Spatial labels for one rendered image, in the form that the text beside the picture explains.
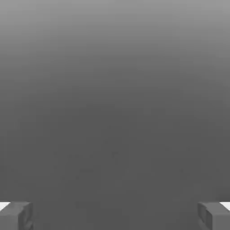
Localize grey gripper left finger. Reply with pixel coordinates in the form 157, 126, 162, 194
0, 201, 34, 230

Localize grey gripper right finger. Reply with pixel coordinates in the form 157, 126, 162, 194
197, 201, 230, 230

